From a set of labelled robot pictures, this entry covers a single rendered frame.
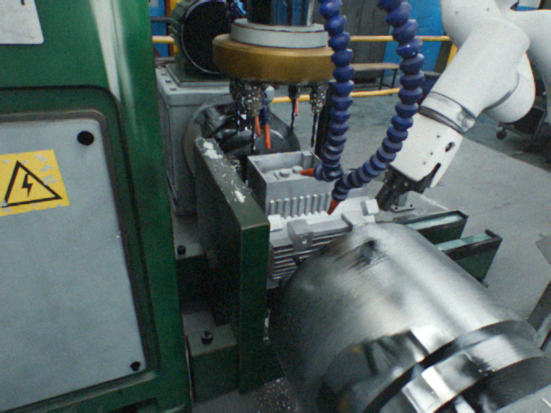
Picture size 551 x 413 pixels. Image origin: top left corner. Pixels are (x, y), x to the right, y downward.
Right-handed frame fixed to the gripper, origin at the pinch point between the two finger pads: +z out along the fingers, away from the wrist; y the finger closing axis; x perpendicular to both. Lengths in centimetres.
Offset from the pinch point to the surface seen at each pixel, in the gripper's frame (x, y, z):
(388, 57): -414, 555, -151
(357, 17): -273, 494, -150
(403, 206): -48, 34, 5
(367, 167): 20.1, -12.7, -4.3
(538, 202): -91, 22, -19
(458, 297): 16.4, -28.3, 0.6
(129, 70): 46.7, -11.9, -1.8
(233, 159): 16.9, 25.7, 11.3
